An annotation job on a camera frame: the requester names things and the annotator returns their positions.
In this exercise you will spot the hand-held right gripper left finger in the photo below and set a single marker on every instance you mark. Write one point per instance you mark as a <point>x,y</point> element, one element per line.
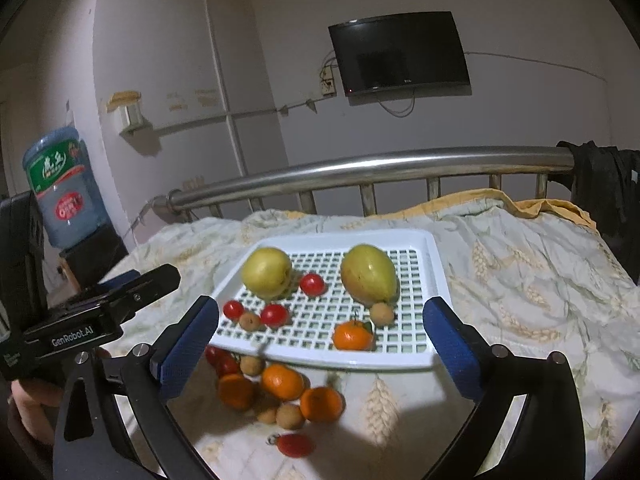
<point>187,345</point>

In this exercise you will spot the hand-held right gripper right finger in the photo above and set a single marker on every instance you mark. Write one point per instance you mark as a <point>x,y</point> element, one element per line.
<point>450,345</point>

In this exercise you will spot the dark clothes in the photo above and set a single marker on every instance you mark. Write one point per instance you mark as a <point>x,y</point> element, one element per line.
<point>605,185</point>

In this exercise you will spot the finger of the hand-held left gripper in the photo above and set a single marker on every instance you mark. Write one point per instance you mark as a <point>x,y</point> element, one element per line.
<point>122,279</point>
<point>150,282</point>

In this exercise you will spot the wheat print quilt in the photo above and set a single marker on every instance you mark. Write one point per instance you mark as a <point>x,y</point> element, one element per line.
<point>525,285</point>

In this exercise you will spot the person's left hand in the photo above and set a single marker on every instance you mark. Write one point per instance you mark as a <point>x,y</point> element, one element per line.
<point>30,405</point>

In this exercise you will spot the white slotted plastic tray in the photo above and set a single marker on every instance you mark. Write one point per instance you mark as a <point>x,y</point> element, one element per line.
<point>350,360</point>

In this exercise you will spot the wall power socket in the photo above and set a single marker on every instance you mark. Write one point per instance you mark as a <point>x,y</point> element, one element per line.
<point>328,82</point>

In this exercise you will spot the dark water jug stand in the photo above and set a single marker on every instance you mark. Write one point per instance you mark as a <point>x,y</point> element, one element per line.
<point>95,260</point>

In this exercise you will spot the metal bed rail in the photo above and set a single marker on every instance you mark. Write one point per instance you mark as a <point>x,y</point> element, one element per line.
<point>400,160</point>

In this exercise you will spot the white vertical wall pipe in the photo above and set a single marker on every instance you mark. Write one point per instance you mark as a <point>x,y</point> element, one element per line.
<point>225,60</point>

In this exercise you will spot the red cherry tomato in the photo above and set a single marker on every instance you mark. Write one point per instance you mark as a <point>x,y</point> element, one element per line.
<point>233,308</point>
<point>313,284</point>
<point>214,355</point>
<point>274,315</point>
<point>228,365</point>
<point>295,445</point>

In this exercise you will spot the black wall television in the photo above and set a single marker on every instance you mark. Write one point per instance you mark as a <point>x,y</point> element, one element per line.
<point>400,55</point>

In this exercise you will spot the green red pear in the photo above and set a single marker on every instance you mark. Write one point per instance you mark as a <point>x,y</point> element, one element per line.
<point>369,275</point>

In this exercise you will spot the beige longan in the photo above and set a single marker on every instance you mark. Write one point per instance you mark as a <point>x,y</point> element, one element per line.
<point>250,321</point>
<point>252,364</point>
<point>266,415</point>
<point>290,416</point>
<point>382,312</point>

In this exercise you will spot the yellow green apple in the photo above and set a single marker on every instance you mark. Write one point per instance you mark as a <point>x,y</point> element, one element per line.
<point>266,272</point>

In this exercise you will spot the yellow bed sheet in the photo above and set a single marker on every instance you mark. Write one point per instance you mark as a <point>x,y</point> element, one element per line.
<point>550,207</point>

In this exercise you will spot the orange mandarin with leaf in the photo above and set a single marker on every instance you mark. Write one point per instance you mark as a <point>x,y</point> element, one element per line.
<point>352,336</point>

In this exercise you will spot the white wall box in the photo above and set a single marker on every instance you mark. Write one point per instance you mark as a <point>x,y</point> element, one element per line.
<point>131,115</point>

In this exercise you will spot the blue water jug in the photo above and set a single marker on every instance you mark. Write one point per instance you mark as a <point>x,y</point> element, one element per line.
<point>62,190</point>

